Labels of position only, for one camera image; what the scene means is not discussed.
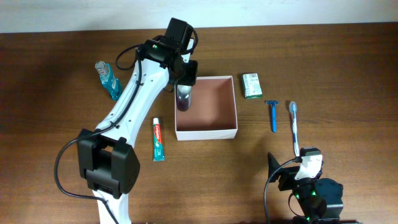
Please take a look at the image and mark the purple soap pump bottle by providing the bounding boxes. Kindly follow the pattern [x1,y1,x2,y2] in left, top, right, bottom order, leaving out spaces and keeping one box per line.
[176,85,193,111]

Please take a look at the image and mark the green mouthwash bottle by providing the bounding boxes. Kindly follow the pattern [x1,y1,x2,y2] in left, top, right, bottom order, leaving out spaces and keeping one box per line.
[95,61,123,101]

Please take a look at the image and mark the green white soap box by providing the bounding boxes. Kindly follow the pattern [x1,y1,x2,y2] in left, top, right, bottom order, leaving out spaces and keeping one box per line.
[242,73,262,99]

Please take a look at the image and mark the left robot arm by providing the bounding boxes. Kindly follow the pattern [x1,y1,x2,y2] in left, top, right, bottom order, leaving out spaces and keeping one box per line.
[76,37,198,223]

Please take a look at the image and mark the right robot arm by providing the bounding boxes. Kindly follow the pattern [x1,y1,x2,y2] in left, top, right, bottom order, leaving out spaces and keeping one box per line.
[266,147,343,223]

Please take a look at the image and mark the white open cardboard box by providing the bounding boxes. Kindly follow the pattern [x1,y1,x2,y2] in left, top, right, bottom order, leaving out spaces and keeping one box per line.
[175,76,238,141]

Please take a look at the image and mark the blue white toothbrush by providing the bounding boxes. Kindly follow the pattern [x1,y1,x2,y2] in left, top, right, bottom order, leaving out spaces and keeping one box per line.
[289,101,300,157]

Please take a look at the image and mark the blue disposable razor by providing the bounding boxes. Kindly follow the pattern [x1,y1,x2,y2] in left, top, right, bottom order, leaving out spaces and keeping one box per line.
[266,100,279,133]

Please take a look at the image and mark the Colgate toothpaste tube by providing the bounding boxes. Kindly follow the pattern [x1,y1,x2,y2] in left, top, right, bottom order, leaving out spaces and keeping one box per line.
[153,118,165,162]

